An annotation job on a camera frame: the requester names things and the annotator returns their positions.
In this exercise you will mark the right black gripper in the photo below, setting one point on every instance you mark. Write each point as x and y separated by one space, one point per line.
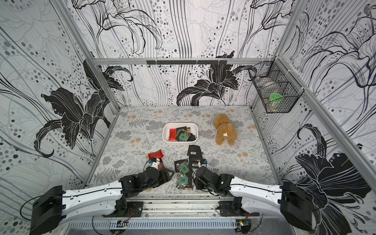
195 172

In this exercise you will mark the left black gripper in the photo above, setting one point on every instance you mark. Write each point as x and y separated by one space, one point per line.
164 178

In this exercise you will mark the large green tea bag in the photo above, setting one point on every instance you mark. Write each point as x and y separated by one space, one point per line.
182 167

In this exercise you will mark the black barcode tea bag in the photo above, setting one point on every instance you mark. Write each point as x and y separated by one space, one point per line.
194 162
192 138
194 151

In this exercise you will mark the red long tea bag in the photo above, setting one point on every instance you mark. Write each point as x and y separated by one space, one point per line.
172 134

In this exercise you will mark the green picture tea bag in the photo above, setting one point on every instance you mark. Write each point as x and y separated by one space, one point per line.
183 136

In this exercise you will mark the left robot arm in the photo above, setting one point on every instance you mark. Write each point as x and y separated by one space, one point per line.
110 200

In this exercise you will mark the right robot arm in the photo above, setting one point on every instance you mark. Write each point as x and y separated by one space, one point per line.
250 198

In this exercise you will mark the red black tea bag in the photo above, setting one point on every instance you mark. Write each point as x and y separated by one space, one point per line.
160 165

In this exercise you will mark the red square tea bag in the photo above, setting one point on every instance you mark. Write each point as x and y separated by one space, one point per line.
158 154

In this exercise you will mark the white plastic storage box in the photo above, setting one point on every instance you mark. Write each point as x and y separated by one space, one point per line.
180 126

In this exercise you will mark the brown plush teddy dog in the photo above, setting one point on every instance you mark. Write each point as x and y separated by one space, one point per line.
225 130

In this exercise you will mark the green lidded cup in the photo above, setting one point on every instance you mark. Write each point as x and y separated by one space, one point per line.
275 101

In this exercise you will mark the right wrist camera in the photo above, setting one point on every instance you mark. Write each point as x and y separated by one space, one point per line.
203 162

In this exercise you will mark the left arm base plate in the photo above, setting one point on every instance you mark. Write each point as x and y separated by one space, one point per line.
127 209

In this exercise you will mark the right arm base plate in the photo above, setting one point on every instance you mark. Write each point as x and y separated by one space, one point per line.
234 208

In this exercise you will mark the white slotted cable duct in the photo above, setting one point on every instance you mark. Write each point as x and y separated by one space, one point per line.
174 224

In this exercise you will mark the black wire basket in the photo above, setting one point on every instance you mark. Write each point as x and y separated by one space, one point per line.
268 77

